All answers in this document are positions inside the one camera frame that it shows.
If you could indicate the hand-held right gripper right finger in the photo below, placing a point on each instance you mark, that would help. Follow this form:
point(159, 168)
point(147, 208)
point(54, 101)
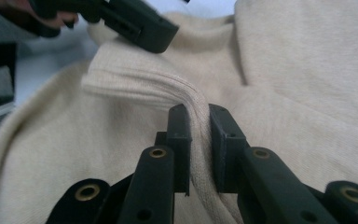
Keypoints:
point(227, 149)

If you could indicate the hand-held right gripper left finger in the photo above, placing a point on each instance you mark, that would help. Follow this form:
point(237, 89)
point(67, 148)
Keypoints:
point(178, 149)

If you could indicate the beige knitted sweater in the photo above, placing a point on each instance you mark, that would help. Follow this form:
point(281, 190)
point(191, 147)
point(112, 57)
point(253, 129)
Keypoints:
point(292, 109)

